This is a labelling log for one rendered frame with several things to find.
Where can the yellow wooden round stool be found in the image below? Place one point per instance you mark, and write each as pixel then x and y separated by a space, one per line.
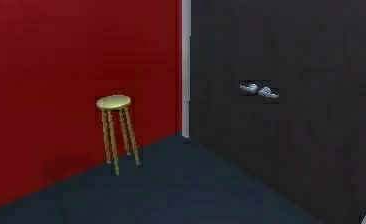
pixel 113 102

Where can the black double room door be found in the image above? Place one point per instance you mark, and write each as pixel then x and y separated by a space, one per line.
pixel 291 150

